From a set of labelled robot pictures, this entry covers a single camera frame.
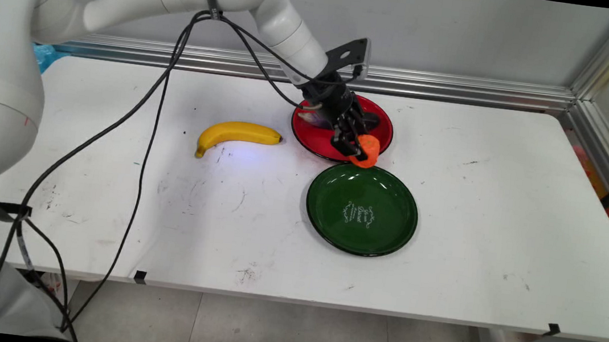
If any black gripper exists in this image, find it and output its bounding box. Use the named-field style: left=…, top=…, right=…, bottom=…
left=292, top=67, right=377, bottom=162

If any orange toy carrot piece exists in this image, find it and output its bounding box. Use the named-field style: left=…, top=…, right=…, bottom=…
left=348, top=133, right=383, bottom=170

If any thin black cable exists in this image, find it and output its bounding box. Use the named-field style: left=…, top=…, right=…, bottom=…
left=60, top=1, right=197, bottom=342

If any black camera cable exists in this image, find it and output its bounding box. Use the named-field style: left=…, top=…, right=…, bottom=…
left=212, top=14, right=368, bottom=89

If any purple eggplant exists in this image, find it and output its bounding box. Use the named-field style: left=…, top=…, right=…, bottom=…
left=296, top=104, right=382, bottom=135

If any horizontal aluminium frame rail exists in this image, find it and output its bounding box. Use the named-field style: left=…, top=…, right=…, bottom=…
left=51, top=30, right=578, bottom=115

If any green plate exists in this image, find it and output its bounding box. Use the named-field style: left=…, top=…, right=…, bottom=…
left=300, top=157, right=424, bottom=263

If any white table leg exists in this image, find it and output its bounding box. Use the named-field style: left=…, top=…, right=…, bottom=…
left=49, top=275, right=82, bottom=330

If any black cable with grey plug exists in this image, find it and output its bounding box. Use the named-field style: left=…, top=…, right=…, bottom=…
left=201, top=13, right=334, bottom=112

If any yellow banana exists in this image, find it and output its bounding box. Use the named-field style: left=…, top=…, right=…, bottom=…
left=194, top=117, right=285, bottom=168

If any red plate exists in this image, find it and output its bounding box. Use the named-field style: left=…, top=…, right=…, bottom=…
left=287, top=86, right=398, bottom=168

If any blue patterned mat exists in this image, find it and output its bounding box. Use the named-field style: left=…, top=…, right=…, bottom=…
left=29, top=43, right=71, bottom=78

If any thick black cable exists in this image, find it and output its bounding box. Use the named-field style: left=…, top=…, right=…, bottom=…
left=0, top=0, right=211, bottom=342

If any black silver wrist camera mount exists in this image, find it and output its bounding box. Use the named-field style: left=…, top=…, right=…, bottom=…
left=324, top=34, right=373, bottom=82

